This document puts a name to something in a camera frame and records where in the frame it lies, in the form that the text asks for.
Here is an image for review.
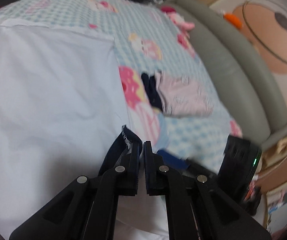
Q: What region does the pink plush toy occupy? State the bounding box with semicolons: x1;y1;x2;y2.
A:
161;5;195;30

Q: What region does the orange plush toy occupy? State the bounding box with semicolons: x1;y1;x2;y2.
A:
223;12;242;28

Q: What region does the folded pink printed garment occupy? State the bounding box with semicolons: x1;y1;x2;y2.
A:
156;71;214;118

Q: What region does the grey padded bed headboard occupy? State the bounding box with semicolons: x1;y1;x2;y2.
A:
158;0;287;150

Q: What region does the checkered cartoon print blanket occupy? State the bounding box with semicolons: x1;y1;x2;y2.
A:
0;0;244;175

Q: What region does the white shirt with navy trim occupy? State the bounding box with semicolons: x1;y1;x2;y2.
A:
0;17;174;240

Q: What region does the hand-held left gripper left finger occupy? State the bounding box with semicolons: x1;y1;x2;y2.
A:
10;140;144;240

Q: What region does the pile of black clothes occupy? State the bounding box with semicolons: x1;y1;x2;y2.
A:
0;0;24;13

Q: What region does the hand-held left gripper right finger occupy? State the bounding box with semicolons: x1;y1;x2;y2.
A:
143;140;271;240

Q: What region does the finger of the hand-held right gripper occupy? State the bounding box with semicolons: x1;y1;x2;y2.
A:
157;149;221;180

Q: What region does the folded navy garment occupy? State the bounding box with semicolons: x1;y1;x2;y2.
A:
141;72;164;112

